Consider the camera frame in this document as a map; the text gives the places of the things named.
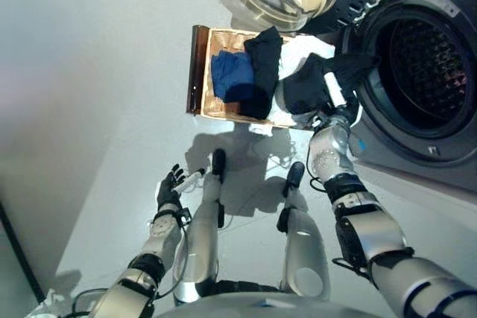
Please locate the grey robot torso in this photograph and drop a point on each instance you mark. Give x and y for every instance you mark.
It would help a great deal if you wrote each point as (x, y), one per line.
(261, 307)

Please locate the grey front-load washing machine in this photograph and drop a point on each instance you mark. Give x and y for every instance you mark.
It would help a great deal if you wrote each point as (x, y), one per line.
(391, 154)

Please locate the white garment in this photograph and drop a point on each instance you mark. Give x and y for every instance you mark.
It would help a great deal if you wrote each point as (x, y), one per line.
(298, 50)

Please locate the blue garment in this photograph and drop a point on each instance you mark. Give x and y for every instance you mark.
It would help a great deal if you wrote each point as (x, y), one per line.
(231, 72)

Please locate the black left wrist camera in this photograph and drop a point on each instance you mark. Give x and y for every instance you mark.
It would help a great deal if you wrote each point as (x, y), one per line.
(185, 217)

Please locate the brown wooden stool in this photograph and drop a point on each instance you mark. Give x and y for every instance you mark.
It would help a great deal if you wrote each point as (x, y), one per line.
(194, 72)

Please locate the silver robot left leg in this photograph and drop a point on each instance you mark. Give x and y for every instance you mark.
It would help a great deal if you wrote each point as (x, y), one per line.
(201, 236)

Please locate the rectangular wicker laundry basket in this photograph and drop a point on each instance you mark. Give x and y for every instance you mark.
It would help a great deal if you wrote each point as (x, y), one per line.
(212, 105)

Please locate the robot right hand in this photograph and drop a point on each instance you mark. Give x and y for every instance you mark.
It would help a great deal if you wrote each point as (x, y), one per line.
(333, 89)

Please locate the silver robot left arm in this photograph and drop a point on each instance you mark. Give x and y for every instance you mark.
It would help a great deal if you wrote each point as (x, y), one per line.
(160, 236)

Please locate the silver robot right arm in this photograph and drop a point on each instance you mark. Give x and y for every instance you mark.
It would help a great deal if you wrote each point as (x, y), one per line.
(372, 228)

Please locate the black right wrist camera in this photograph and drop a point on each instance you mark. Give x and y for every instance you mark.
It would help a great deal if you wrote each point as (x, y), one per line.
(316, 121)

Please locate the silver robot right leg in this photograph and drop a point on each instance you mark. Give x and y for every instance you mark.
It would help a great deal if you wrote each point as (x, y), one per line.
(302, 251)

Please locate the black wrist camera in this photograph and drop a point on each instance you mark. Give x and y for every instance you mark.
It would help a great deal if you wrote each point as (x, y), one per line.
(185, 217)
(316, 121)

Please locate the silver robot leg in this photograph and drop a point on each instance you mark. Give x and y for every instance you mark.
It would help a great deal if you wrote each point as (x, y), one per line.
(201, 236)
(302, 251)

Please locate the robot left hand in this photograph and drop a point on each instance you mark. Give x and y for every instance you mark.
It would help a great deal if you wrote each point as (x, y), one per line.
(165, 191)

